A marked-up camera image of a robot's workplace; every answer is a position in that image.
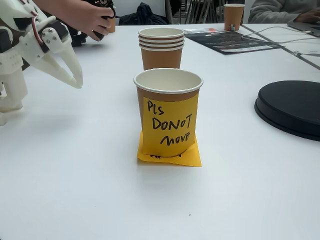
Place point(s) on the black leader arm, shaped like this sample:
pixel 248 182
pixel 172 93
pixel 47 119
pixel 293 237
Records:
pixel 76 37

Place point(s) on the brown paper cup with logo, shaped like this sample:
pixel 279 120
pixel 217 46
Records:
pixel 233 15

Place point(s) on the person's hand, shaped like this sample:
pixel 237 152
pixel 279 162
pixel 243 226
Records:
pixel 310 17
pixel 92 20

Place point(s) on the dark bag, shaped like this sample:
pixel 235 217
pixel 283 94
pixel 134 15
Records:
pixel 145 15

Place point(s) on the clear plastic packet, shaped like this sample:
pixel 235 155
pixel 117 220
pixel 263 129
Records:
pixel 197 30

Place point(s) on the black metal chair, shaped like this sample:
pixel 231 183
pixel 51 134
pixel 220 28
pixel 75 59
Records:
pixel 200 11

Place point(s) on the black printed brochure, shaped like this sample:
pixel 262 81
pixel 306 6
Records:
pixel 232 41

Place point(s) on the person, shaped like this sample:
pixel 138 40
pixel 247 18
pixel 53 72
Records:
pixel 270 11

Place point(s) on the black round disc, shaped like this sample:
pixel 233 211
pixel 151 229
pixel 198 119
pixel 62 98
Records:
pixel 292 107

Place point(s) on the silver laptop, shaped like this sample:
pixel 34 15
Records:
pixel 305 27

